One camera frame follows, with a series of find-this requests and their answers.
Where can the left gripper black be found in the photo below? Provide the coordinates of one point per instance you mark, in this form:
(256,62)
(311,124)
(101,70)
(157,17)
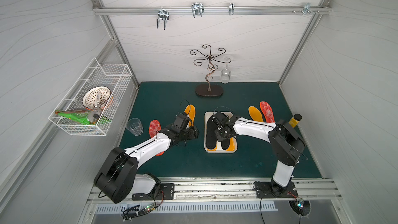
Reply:
(191,132)

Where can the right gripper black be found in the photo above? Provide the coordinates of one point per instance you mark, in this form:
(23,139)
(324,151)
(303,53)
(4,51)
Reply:
(218,133)

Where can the white storage box tray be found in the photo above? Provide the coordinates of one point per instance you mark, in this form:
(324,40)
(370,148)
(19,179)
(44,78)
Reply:
(218,148)

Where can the black insole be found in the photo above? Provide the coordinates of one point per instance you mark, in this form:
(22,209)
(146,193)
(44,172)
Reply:
(225,144)
(211,139)

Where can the red insole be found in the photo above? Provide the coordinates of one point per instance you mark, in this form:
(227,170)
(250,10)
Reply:
(154,128)
(267,112)

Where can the orange insole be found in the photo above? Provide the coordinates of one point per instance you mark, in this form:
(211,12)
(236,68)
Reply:
(255,114)
(232,145)
(191,113)

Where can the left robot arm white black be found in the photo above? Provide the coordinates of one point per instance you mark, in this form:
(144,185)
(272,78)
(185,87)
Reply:
(118,177)

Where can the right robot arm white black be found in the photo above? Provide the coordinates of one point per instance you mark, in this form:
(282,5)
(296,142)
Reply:
(286,143)

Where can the green table mat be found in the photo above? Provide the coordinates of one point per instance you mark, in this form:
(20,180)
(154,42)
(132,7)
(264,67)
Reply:
(162,101)

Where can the brown metal glass rack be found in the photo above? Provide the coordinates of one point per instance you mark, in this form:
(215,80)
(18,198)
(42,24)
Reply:
(206,90)

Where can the clear plastic cup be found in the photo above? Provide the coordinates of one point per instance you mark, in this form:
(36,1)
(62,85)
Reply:
(134,125)

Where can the hanging wine glass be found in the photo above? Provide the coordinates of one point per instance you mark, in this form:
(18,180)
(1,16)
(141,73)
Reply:
(226,72)

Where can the yellow bottle black cap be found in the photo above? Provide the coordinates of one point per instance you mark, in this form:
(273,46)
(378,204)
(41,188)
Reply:
(294,121)

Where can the white plastic strainer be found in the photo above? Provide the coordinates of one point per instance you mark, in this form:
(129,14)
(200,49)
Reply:
(96,98)

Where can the green plastic item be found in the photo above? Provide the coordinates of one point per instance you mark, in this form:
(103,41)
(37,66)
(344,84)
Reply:
(85,117)

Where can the metal hook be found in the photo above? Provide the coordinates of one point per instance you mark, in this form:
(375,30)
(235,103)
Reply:
(306,10)
(163,17)
(231,9)
(197,9)

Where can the white wire basket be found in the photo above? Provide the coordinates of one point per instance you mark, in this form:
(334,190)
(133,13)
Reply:
(116,77)

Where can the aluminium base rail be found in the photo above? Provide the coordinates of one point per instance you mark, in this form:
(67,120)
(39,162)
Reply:
(208,189)

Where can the aluminium top rail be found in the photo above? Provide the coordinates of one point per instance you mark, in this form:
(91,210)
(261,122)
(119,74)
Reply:
(208,10)

